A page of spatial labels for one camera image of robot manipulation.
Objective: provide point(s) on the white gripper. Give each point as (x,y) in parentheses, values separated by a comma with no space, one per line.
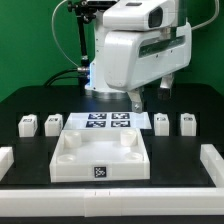
(133,59)

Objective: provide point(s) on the white square table top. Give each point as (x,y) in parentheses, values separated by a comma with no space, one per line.
(99,155)

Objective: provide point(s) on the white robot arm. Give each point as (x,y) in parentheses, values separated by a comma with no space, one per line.
(130,16)

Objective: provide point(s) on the white marker sheet with tags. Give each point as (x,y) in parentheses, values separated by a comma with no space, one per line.
(107,120)

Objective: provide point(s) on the white right fence wall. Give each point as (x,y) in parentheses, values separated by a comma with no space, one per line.
(213,163)

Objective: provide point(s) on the white fence wall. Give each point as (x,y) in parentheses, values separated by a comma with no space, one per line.
(111,202)
(6,160)
(213,163)

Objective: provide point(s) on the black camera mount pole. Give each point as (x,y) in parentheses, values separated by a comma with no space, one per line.
(84,15)

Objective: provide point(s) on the white front fence wall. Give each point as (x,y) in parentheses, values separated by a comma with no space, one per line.
(111,202)

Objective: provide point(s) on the white left fence wall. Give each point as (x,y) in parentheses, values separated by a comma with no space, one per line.
(6,160)

